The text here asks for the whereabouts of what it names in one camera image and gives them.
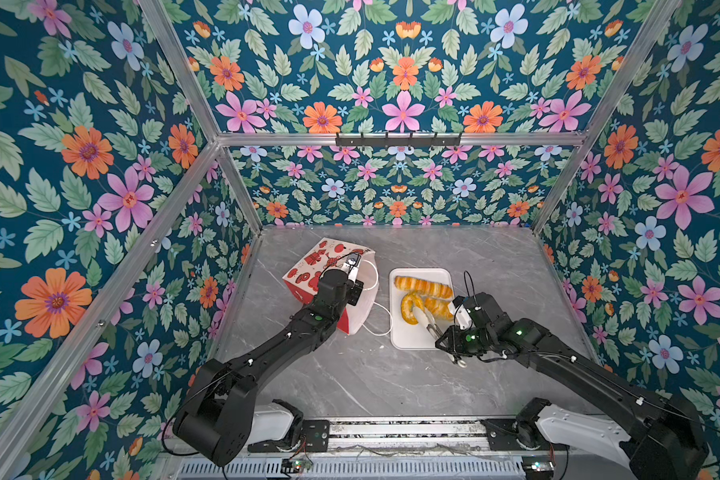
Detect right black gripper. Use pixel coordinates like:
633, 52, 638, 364
431, 326, 495, 356

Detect curved croissant fake bread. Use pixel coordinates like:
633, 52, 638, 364
400, 293, 452, 325

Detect red and white paper bag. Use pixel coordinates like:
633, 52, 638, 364
282, 237, 380, 335

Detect metal food tongs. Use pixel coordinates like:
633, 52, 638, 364
413, 307, 467, 368

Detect long yellow fake bread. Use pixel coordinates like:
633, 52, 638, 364
394, 276, 454, 300

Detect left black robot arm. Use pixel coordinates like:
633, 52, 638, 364
172, 268, 364, 467

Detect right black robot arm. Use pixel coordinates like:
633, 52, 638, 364
435, 293, 709, 479

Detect white rectangular tray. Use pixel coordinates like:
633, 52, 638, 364
389, 268, 452, 350

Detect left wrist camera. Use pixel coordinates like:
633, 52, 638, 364
341, 252, 362, 282

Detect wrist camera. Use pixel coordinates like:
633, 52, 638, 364
341, 252, 362, 282
450, 296, 473, 330

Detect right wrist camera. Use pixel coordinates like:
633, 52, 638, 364
450, 296, 473, 330

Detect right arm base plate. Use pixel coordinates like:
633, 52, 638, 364
479, 417, 570, 452

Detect aluminium front rail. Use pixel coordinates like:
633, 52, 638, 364
167, 416, 661, 457

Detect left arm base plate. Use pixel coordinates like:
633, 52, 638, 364
246, 420, 331, 454

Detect black hook rail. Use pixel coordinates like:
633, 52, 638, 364
334, 132, 462, 149

